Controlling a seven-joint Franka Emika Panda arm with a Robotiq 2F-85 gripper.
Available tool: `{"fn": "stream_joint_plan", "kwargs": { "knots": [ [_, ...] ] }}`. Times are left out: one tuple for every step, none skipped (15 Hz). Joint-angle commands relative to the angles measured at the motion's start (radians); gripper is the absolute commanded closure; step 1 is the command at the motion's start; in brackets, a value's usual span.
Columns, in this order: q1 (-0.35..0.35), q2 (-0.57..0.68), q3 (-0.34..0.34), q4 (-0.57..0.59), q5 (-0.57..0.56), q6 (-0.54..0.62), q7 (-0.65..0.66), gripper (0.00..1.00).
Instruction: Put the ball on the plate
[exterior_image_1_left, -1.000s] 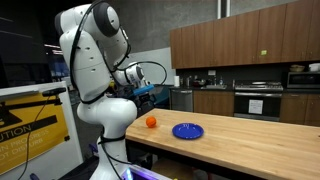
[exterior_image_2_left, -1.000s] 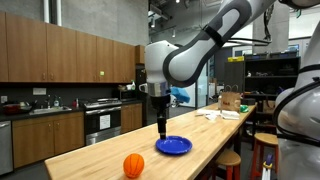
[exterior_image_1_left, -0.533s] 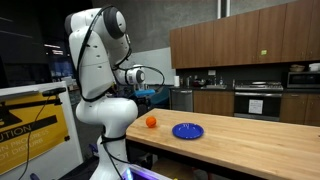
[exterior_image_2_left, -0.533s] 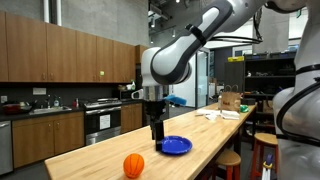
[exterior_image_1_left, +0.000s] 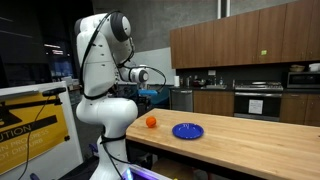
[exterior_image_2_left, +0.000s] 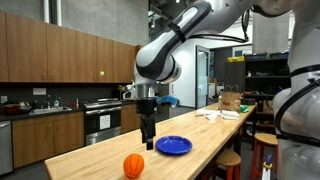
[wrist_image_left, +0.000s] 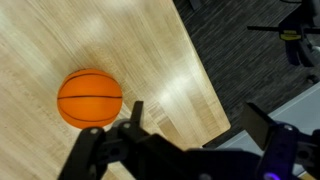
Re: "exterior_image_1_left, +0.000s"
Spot red cooking pot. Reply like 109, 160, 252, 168
190, 78, 207, 88

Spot stainless steel sink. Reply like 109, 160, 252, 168
200, 77, 228, 90

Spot yellow caution sign board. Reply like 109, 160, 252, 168
0, 80, 84, 180

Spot stainless steel oven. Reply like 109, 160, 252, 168
232, 80, 284, 122

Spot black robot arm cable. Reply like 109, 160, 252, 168
79, 9, 167, 180

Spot blue office chair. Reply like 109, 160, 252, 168
149, 87, 171, 108

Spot tan bowl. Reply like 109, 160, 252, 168
289, 63, 306, 73

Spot wooden wall cabinets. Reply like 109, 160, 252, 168
168, 0, 320, 70

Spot purple lit control box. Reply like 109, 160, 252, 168
120, 164, 174, 180

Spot stainless steel microwave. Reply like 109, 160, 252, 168
286, 70, 320, 90

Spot orange ball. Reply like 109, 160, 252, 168
145, 116, 157, 129

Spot black bar camera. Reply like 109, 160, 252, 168
41, 86, 67, 98

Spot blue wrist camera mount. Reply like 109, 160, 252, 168
138, 89, 158, 98

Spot wooden sink base cabinet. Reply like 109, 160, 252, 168
193, 90, 235, 117

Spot white container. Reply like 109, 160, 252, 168
308, 62, 320, 72

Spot whiteboard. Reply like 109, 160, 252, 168
132, 46, 176, 86

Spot white paper sheet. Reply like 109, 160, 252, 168
248, 99, 264, 115

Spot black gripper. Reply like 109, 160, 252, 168
137, 95, 151, 109

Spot thin black camera cable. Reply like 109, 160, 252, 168
17, 94, 51, 180

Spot blue plate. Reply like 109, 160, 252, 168
171, 122, 205, 140

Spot black kitchen countertop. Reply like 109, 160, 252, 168
168, 84, 320, 94

